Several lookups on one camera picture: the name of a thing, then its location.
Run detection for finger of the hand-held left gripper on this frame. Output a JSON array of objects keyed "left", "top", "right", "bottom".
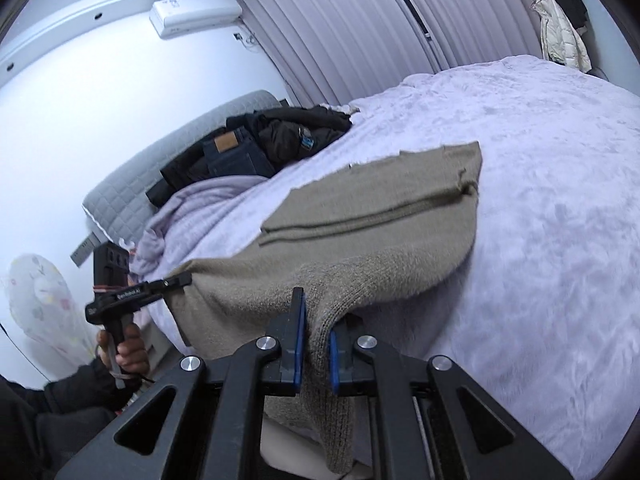
[{"left": 160, "top": 271, "right": 194, "bottom": 295}]

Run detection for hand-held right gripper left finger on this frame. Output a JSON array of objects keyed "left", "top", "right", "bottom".
[{"left": 54, "top": 287, "right": 307, "bottom": 480}]

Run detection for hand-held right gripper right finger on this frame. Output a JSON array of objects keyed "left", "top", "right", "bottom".
[{"left": 328, "top": 315, "right": 576, "bottom": 480}]

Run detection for olive knit sweater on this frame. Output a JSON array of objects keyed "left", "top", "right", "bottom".
[{"left": 167, "top": 141, "right": 485, "bottom": 475}]

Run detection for person's left forearm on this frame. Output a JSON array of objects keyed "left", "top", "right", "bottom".
[{"left": 0, "top": 357, "right": 146, "bottom": 480}]

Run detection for person's left hand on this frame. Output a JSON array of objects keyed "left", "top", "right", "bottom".
[{"left": 96, "top": 322, "right": 151, "bottom": 378}]

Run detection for white patterned fan cover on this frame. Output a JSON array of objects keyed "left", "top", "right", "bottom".
[{"left": 7, "top": 255, "right": 96, "bottom": 361}]

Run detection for grey quilted headboard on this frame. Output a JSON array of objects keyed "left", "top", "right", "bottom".
[{"left": 81, "top": 90, "right": 288, "bottom": 246}]

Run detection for grey fleece throw blanket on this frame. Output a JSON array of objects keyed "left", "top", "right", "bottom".
[{"left": 131, "top": 175, "right": 266, "bottom": 281}]

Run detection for dark blue jeans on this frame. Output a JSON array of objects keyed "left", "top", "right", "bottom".
[{"left": 202, "top": 129, "right": 275, "bottom": 179}]

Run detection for black jacket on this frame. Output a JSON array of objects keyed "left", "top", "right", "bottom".
[{"left": 145, "top": 105, "right": 353, "bottom": 208}]

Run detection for white air conditioner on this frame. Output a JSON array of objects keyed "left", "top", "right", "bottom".
[{"left": 150, "top": 0, "right": 243, "bottom": 38}]

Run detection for white pleated curtain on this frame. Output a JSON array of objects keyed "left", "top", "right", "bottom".
[
  {"left": 385, "top": 0, "right": 546, "bottom": 68},
  {"left": 229, "top": 0, "right": 453, "bottom": 108}
]

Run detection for cream puffer jacket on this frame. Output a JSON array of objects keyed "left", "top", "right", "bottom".
[{"left": 530, "top": 0, "right": 592, "bottom": 73}]

